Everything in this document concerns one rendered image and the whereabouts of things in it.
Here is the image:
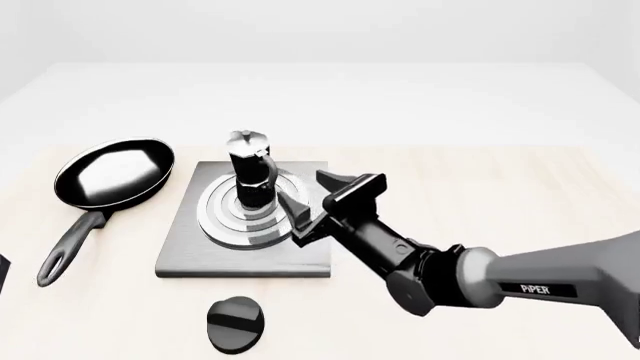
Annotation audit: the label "flat grey stove plate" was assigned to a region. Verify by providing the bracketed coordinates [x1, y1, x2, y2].
[154, 160, 333, 280]

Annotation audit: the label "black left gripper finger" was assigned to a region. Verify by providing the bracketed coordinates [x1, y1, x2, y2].
[0, 254, 13, 296]

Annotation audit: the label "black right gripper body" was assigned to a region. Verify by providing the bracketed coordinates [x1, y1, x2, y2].
[291, 172, 389, 249]

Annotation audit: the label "black frying pan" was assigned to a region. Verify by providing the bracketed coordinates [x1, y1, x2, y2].
[36, 137, 178, 288]

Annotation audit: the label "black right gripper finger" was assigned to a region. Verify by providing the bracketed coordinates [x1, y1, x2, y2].
[277, 192, 312, 234]
[316, 168, 360, 193]

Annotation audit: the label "black and silver moka pot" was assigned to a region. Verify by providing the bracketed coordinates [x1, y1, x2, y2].
[225, 129, 280, 210]

